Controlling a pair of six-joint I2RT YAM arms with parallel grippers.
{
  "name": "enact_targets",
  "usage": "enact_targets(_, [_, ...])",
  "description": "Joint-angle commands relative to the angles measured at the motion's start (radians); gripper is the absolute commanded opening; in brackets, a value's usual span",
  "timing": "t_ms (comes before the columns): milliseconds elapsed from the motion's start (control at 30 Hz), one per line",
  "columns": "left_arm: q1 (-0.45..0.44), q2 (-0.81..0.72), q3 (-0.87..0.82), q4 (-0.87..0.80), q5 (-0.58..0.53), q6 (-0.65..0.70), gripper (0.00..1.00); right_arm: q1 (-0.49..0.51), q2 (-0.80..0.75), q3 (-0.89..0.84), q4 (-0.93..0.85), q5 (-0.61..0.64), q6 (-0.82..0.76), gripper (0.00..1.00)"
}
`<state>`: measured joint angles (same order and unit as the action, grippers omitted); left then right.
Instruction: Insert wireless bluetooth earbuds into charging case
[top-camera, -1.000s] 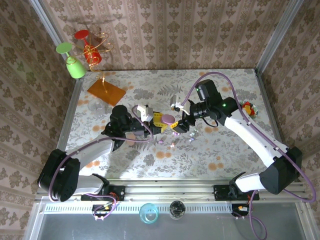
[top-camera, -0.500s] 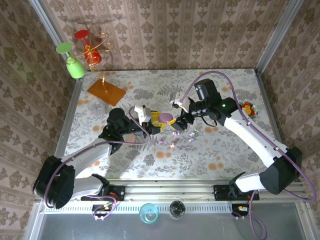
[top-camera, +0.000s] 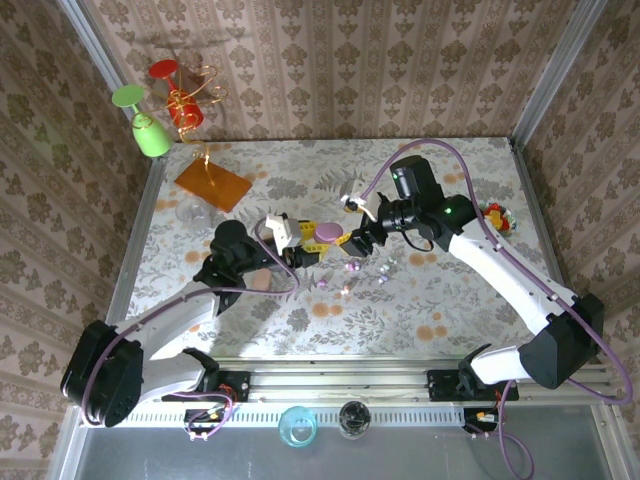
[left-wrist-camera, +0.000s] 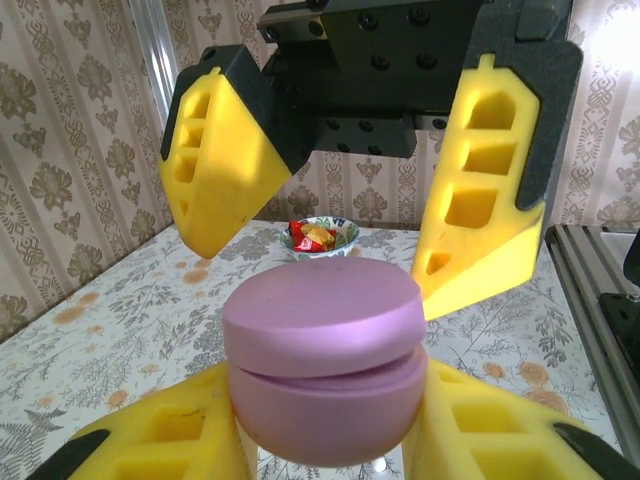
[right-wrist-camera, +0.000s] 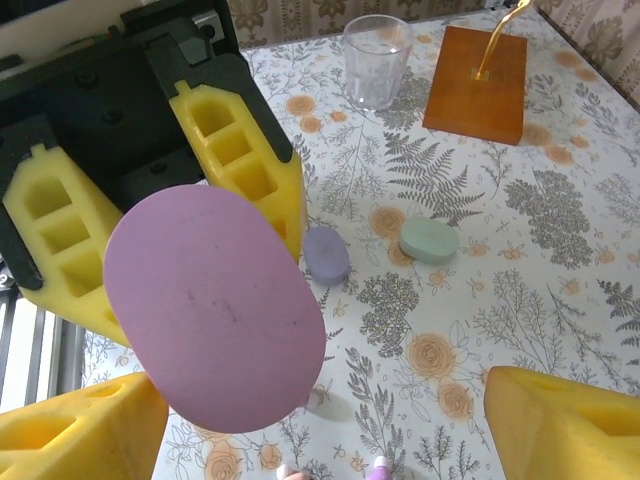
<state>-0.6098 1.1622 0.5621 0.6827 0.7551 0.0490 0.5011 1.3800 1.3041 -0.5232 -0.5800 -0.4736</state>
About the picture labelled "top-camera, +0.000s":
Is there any clear glass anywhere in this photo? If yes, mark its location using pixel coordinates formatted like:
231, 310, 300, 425
174, 197, 214, 230

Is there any floral patterned table cover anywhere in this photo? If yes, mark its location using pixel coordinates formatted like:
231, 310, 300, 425
116, 137, 576, 360

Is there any bowl of colourful candies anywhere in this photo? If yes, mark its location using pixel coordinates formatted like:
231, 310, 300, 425
477, 200, 518, 239

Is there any green plastic wine glass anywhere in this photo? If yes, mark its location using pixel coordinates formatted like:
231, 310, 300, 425
110, 83, 174, 159

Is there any red plastic wine glass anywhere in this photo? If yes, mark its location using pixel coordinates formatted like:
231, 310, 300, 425
148, 59, 205, 130

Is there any dark clear glass jar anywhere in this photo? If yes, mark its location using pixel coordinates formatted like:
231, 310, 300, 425
338, 399, 372, 441

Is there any blue glass cup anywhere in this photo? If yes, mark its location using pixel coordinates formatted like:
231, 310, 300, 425
277, 404, 319, 448

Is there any left black connector block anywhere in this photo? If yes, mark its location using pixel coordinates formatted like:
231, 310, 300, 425
183, 407, 232, 442

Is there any grey metal shelf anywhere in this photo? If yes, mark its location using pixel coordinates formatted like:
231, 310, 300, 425
64, 427, 621, 480

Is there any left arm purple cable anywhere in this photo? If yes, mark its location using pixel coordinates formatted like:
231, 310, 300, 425
79, 218, 302, 442

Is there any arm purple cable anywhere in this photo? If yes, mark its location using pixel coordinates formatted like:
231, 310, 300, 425
79, 218, 302, 442
362, 139, 632, 479

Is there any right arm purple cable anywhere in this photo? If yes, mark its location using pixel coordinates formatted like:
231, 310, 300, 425
362, 139, 632, 479

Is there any gold wire glass rack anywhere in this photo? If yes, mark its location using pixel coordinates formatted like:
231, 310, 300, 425
130, 63, 254, 214

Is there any aluminium table edge rail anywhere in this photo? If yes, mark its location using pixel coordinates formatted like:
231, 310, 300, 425
93, 157, 170, 361
508, 139, 591, 364

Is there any aluminium mounting rail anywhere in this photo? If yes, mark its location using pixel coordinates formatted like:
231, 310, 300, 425
69, 355, 619, 404

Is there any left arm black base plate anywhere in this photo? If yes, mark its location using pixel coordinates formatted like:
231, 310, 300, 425
160, 369, 251, 404

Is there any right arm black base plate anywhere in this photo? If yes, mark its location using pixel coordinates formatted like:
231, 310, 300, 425
427, 368, 520, 403

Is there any aluminium frame post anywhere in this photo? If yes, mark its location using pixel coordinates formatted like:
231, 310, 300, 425
55, 0, 151, 151
508, 0, 610, 149

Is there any white slotted cable duct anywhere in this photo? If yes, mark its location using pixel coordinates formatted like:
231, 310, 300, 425
82, 403, 471, 430

